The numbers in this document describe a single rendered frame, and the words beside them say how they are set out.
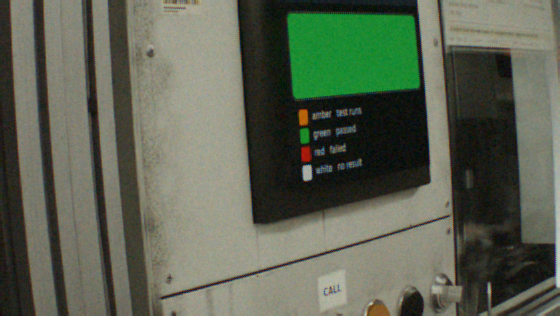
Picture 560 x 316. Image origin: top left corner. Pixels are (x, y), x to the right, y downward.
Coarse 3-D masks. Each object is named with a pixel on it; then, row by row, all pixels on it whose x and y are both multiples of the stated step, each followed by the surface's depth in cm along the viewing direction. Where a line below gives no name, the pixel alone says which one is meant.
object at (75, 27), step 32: (64, 0) 73; (96, 0) 75; (64, 32) 73; (96, 32) 75; (64, 64) 73; (96, 64) 75; (96, 96) 76; (96, 128) 76; (96, 160) 76; (96, 192) 76; (96, 224) 75; (96, 256) 75; (96, 288) 75; (128, 288) 77
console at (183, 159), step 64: (128, 0) 77; (192, 0) 82; (256, 0) 85; (128, 64) 79; (192, 64) 82; (256, 64) 85; (128, 128) 80; (192, 128) 82; (256, 128) 86; (128, 192) 80; (192, 192) 81; (256, 192) 86; (320, 192) 92; (384, 192) 99; (448, 192) 111; (128, 256) 81; (192, 256) 81; (256, 256) 87; (320, 256) 94; (384, 256) 101; (448, 256) 111
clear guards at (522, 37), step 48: (480, 0) 120; (528, 0) 130; (480, 48) 119; (528, 48) 130; (480, 96) 119; (528, 96) 129; (480, 144) 119; (528, 144) 129; (480, 192) 118; (528, 192) 129; (480, 240) 118; (528, 240) 129; (480, 288) 119; (528, 288) 129
